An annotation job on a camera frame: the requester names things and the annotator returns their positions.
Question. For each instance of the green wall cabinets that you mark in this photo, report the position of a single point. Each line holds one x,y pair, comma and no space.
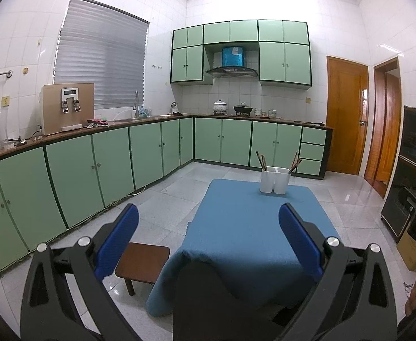
286,60

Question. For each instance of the blue hood chimney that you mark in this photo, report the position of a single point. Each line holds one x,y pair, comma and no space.
233,57

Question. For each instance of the red cloth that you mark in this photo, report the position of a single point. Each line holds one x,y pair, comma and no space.
97,122

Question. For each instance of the yellow wall socket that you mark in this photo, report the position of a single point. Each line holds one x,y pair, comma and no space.
5,101

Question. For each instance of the closed wooden door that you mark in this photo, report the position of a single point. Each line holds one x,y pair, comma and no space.
346,113

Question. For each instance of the wooden chopstick red end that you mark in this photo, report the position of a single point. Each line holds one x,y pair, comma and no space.
263,162

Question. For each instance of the brown water dispenser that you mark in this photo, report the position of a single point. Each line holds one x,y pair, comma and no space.
53,110

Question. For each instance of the open wooden door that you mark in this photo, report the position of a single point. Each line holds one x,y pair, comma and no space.
385,128

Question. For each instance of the white cooking pot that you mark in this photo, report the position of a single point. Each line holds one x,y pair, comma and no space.
220,107

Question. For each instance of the blue tablecloth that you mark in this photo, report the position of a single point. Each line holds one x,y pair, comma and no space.
243,231

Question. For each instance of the black glass cabinet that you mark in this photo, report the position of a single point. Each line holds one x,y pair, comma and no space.
407,163

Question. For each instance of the grey window blind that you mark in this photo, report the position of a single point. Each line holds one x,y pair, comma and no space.
101,53

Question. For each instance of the glass jars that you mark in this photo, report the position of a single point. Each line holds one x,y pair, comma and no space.
270,113

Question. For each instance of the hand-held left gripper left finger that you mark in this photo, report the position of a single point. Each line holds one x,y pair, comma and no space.
117,243

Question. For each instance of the clear glass jug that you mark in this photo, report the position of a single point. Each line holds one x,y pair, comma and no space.
4,128

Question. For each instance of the green base cabinets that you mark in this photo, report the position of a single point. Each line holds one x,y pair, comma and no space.
80,174

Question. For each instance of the chrome faucet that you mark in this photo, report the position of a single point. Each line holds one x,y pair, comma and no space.
136,103

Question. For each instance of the cardboard box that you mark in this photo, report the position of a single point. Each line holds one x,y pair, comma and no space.
412,252

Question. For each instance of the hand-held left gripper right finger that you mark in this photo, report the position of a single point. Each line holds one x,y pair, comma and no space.
300,243

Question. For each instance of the black wok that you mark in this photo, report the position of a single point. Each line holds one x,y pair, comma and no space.
242,108

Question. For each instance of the range hood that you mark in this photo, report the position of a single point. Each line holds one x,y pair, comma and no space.
232,73

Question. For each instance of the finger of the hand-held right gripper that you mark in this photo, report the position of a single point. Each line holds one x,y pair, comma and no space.
410,199

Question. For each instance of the green drawer stack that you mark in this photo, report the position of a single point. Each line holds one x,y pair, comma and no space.
312,149

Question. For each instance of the white two-compartment utensil holder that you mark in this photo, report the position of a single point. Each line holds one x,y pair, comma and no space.
274,181

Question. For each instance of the brown kitchen countertop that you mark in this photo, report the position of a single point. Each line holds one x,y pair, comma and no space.
69,134

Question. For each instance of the small steel kettle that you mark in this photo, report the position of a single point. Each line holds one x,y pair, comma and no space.
174,108

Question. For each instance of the small wooden stool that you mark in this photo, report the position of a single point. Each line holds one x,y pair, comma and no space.
144,261

